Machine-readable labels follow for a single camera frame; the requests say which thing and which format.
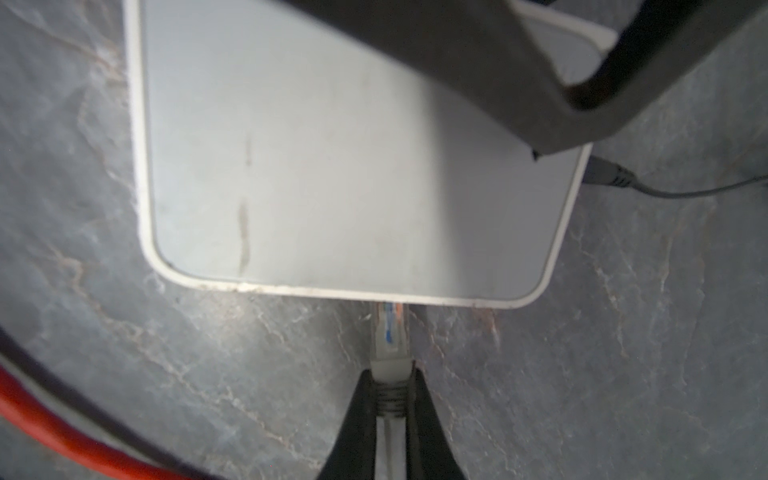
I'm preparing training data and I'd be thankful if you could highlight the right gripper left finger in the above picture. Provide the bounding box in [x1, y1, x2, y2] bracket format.
[317, 370, 377, 480]

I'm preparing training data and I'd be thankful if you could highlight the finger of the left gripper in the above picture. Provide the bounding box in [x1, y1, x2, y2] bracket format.
[296, 1, 761, 154]

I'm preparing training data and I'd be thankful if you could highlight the white network switch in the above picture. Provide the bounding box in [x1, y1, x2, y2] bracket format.
[123, 1, 592, 309]

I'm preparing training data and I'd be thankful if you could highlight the black thin power cable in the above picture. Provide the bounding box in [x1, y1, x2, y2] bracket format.
[583, 154, 768, 200]

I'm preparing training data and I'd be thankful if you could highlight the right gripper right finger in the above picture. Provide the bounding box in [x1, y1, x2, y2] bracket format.
[405, 368, 466, 480]

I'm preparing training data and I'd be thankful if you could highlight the red ethernet cable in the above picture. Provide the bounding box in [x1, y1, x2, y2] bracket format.
[0, 365, 175, 480]

